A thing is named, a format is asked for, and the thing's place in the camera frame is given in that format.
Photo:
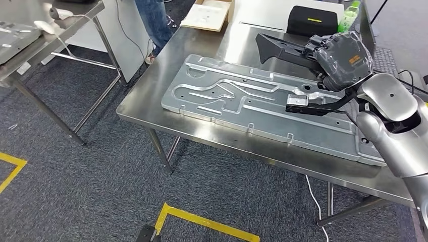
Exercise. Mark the stainless steel workbench table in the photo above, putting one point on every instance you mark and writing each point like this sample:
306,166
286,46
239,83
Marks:
200,43
80,13

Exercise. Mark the person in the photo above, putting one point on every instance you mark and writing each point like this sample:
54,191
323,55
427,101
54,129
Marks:
153,20

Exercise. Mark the white computer mouse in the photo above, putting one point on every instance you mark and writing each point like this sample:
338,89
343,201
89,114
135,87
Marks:
43,26

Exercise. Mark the black case with yellow label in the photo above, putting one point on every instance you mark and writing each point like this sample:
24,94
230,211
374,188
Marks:
301,26

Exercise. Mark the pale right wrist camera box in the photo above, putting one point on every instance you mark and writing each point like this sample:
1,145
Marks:
297,100

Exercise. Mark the black plastic frame part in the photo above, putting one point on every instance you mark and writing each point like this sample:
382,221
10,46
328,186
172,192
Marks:
274,46

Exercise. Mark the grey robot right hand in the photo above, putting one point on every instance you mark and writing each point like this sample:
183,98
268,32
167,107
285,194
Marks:
344,56

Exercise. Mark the white board panel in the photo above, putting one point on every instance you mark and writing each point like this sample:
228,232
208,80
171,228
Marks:
133,43

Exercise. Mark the black robot foot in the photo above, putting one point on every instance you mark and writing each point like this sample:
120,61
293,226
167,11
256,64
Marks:
147,235

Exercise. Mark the cardboard box with white insert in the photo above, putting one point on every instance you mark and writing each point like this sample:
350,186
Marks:
207,15

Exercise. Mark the white handheld scanner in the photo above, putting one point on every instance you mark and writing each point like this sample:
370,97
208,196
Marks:
62,13

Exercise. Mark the stamped silver metal plate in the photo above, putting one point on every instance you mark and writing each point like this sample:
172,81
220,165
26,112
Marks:
267,120
16,40

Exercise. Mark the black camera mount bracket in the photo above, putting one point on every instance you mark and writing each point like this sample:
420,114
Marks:
321,108

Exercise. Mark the green plastic bottle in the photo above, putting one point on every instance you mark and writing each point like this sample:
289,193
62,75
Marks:
347,18

